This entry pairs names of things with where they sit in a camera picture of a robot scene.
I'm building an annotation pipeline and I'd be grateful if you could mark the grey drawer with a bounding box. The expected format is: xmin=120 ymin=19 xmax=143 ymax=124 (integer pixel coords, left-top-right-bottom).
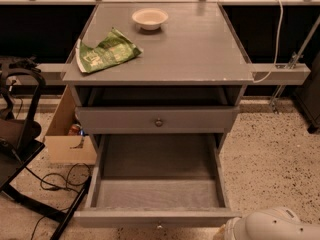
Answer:
xmin=75 ymin=106 xmax=239 ymax=134
xmin=75 ymin=134 xmax=241 ymax=228

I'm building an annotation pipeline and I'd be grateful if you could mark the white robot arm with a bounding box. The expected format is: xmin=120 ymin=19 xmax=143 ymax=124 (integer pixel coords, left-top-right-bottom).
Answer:
xmin=212 ymin=207 xmax=320 ymax=240

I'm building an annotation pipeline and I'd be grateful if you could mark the grey top drawer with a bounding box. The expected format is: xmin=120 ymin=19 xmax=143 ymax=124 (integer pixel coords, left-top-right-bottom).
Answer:
xmin=75 ymin=106 xmax=239 ymax=134

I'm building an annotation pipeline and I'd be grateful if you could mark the grey wooden drawer cabinet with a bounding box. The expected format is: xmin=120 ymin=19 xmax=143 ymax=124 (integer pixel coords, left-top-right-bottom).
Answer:
xmin=61 ymin=2 xmax=255 ymax=145

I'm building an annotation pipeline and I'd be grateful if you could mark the red soda can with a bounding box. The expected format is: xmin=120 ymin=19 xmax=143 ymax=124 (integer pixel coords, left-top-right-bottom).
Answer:
xmin=68 ymin=124 xmax=81 ymax=136

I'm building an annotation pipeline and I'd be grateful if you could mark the cardboard box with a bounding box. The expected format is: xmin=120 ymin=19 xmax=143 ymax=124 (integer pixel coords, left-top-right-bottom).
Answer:
xmin=44 ymin=87 xmax=96 ymax=165

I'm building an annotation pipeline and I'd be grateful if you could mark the metal diagonal strut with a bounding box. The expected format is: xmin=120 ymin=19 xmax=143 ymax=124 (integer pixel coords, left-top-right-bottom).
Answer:
xmin=269 ymin=15 xmax=320 ymax=114

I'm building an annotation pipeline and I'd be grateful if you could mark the green chip bag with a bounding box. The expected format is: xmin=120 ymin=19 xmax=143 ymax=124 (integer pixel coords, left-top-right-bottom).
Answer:
xmin=75 ymin=28 xmax=143 ymax=74

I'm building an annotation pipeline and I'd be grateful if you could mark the white paper bowl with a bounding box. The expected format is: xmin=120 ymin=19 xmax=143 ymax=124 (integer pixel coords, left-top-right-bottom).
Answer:
xmin=132 ymin=8 xmax=169 ymax=31

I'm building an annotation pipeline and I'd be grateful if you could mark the black floor cable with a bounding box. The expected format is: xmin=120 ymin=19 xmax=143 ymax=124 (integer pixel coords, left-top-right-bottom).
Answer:
xmin=24 ymin=162 xmax=92 ymax=240

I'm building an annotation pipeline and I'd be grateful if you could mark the grey horizontal rail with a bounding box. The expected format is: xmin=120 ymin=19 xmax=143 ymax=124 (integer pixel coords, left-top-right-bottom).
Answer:
xmin=38 ymin=63 xmax=311 ymax=86

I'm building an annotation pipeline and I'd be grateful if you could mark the white hanging cable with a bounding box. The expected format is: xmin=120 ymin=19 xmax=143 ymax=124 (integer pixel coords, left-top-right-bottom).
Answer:
xmin=253 ymin=0 xmax=285 ymax=84

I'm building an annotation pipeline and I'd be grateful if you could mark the black chair frame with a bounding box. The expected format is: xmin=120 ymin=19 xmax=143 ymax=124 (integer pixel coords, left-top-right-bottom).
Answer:
xmin=0 ymin=56 xmax=91 ymax=240

